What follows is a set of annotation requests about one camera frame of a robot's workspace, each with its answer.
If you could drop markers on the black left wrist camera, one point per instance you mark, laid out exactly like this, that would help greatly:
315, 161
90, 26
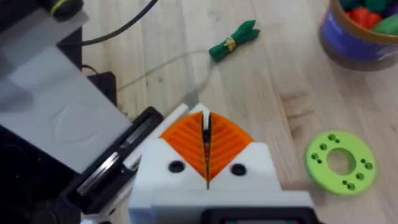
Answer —
104, 87

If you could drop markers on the grey and black left gripper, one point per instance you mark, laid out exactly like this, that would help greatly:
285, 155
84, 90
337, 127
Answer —
62, 118

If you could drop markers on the green disc with holes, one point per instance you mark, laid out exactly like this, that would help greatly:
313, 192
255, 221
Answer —
340, 161

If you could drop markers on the white orange right gripper right finger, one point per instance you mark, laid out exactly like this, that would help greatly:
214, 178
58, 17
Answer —
230, 140

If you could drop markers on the green toy vegetable bundle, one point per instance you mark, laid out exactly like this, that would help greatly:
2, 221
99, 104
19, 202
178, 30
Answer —
236, 40

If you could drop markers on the finger of the bare white left gripper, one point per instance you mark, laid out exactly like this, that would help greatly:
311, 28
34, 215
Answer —
161, 127

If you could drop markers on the blue tub of toys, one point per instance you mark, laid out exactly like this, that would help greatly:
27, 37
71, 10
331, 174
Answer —
360, 31

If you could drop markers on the white orange right gripper left finger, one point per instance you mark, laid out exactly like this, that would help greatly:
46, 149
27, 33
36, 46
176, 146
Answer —
183, 140

